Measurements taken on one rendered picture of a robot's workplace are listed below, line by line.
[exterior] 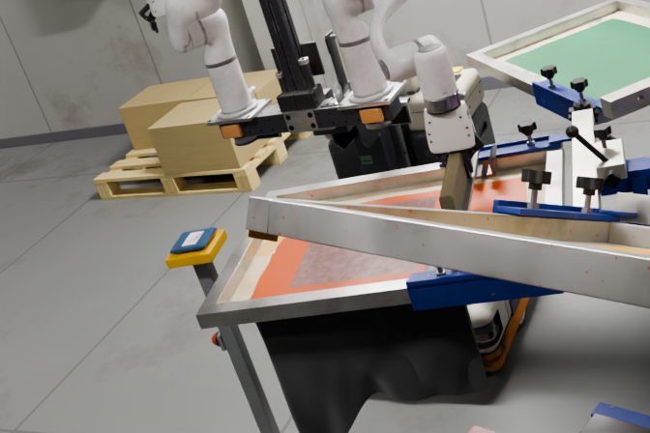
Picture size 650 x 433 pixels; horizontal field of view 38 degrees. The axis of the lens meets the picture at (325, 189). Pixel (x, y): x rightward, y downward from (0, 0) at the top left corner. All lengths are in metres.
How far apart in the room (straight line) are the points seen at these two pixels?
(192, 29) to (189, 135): 2.64
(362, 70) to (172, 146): 2.98
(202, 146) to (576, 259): 4.55
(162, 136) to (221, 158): 0.38
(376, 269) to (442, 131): 0.33
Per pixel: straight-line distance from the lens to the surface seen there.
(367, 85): 2.52
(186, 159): 5.37
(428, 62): 1.95
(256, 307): 2.01
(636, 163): 2.07
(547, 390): 3.15
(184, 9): 2.58
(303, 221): 0.98
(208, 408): 3.59
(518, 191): 2.24
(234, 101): 2.74
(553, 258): 0.79
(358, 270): 2.09
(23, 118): 7.69
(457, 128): 2.02
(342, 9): 2.46
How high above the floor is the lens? 1.96
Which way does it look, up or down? 23 degrees down
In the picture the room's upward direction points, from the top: 18 degrees counter-clockwise
